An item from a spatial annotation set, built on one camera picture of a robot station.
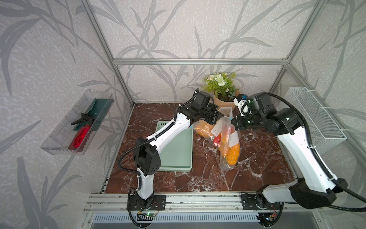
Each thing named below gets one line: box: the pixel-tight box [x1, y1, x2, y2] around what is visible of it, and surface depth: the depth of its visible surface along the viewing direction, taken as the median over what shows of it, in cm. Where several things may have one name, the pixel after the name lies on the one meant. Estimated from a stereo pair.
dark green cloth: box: [72, 98, 115, 132], surface depth 69 cm
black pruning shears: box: [71, 113, 96, 126], surface depth 67 cm
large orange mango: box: [224, 142, 241, 166], surface depth 79 cm
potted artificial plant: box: [202, 72, 241, 109], surface depth 97 cm
